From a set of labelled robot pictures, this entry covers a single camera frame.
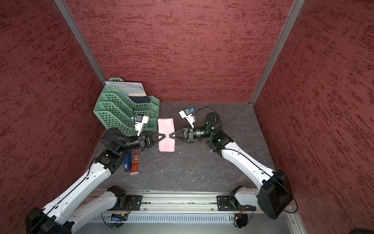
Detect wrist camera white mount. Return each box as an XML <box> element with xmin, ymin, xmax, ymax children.
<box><xmin>134</xmin><ymin>115</ymin><xmax>149</xmax><ymax>136</ymax></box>
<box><xmin>179</xmin><ymin>108</ymin><xmax>196</xmax><ymax>129</ymax></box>

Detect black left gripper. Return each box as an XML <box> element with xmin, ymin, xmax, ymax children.
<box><xmin>116</xmin><ymin>129</ymin><xmax>166</xmax><ymax>152</ymax></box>

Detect blue pen box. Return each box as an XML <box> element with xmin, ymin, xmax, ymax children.
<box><xmin>124</xmin><ymin>152</ymin><xmax>132</xmax><ymax>172</ymax></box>

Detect white papers in organizer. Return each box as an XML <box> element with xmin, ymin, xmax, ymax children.
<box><xmin>105</xmin><ymin>81</ymin><xmax>147</xmax><ymax>97</ymax></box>

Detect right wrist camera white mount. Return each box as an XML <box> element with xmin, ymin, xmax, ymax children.
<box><xmin>179</xmin><ymin>108</ymin><xmax>196</xmax><ymax>129</ymax></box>

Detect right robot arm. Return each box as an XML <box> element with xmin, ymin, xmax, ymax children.
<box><xmin>169</xmin><ymin>108</ymin><xmax>294</xmax><ymax>219</ymax></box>

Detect corner aluminium post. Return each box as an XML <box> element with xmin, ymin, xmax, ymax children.
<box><xmin>54</xmin><ymin>0</ymin><xmax>106</xmax><ymax>86</ymax></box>
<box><xmin>249</xmin><ymin>0</ymin><xmax>305</xmax><ymax>106</ymax></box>

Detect left corner aluminium post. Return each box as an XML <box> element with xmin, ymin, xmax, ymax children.
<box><xmin>54</xmin><ymin>0</ymin><xmax>106</xmax><ymax>86</ymax></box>

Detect right camera black cable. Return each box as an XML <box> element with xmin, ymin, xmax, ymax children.
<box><xmin>194</xmin><ymin>106</ymin><xmax>218</xmax><ymax>118</ymax></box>

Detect aluminium front rail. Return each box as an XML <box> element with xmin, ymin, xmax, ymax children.
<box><xmin>81</xmin><ymin>190</ymin><xmax>296</xmax><ymax>214</ymax></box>

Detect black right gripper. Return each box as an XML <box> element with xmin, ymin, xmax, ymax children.
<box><xmin>171</xmin><ymin>123</ymin><xmax>214</xmax><ymax>142</ymax></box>

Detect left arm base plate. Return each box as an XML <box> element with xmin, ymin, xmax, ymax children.
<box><xmin>110</xmin><ymin>195</ymin><xmax>143</xmax><ymax>212</ymax></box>

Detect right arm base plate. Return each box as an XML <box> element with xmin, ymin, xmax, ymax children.
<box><xmin>216</xmin><ymin>196</ymin><xmax>256</xmax><ymax>212</ymax></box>

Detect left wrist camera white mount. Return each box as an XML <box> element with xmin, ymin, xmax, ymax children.
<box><xmin>134</xmin><ymin>115</ymin><xmax>149</xmax><ymax>136</ymax></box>

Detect red pencil box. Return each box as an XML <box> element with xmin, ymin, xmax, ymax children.
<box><xmin>130</xmin><ymin>149</ymin><xmax>141</xmax><ymax>175</ymax></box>

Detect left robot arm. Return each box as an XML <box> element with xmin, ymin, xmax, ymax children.
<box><xmin>25</xmin><ymin>128</ymin><xmax>166</xmax><ymax>234</ymax></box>

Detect right corner aluminium post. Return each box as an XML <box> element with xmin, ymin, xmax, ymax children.
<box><xmin>249</xmin><ymin>0</ymin><xmax>305</xmax><ymax>106</ymax></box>

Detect perforated metal vent strip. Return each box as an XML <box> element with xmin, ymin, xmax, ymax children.
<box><xmin>90</xmin><ymin>213</ymin><xmax>235</xmax><ymax>225</ymax></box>

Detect dark blue book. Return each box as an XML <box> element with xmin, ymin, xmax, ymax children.
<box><xmin>129</xmin><ymin>96</ymin><xmax>150</xmax><ymax>103</ymax></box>

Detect green plastic file organizer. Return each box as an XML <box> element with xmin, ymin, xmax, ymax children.
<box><xmin>94</xmin><ymin>78</ymin><xmax>160</xmax><ymax>136</ymax></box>

